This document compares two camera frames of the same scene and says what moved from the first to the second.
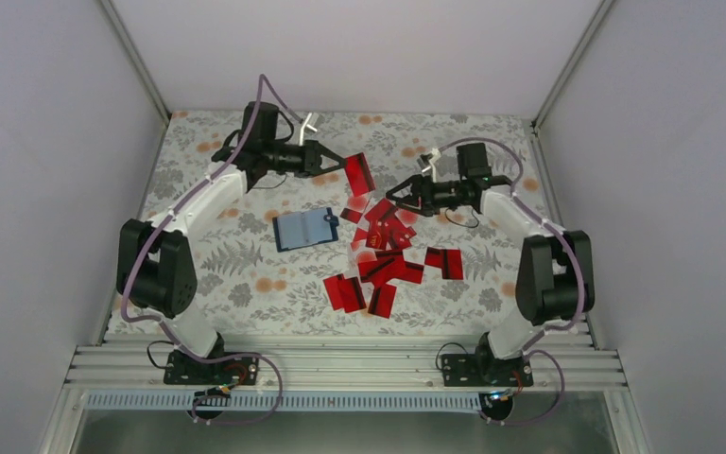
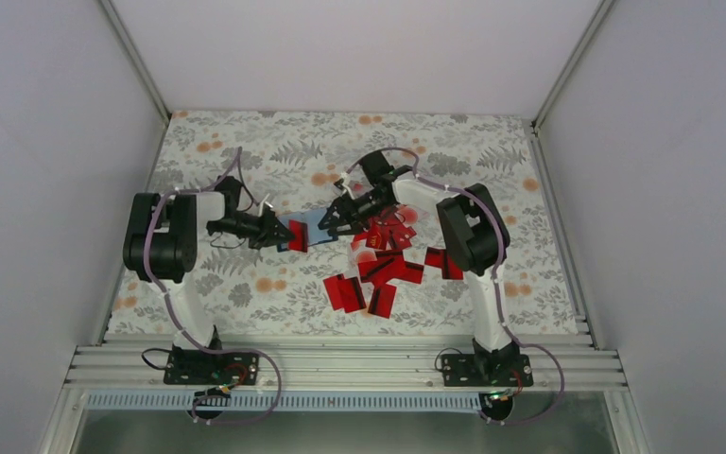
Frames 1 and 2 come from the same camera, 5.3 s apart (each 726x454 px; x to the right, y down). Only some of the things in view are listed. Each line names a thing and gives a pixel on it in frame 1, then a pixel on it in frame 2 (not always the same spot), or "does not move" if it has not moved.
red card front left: x=336 y=291 does not move
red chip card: x=384 y=231 does not move
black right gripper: x=420 y=183 → x=354 y=219
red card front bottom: x=382 y=300 does not move
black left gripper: x=312 y=150 → x=266 y=234
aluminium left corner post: x=137 y=60 does not move
